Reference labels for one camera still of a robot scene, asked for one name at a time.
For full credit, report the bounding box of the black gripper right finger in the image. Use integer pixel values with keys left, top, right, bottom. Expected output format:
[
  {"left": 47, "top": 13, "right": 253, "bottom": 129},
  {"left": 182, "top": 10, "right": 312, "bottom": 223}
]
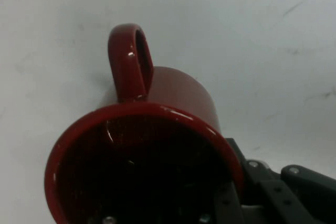
[{"left": 226, "top": 137, "right": 336, "bottom": 224}]

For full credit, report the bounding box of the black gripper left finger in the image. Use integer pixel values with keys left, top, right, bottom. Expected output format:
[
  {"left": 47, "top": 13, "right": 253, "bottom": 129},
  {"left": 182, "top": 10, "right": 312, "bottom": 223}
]
[{"left": 199, "top": 180, "right": 247, "bottom": 224}]

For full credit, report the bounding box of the red ceramic mug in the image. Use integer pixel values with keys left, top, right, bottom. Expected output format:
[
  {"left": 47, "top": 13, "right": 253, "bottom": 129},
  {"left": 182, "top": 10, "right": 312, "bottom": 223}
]
[{"left": 44, "top": 23, "right": 245, "bottom": 224}]

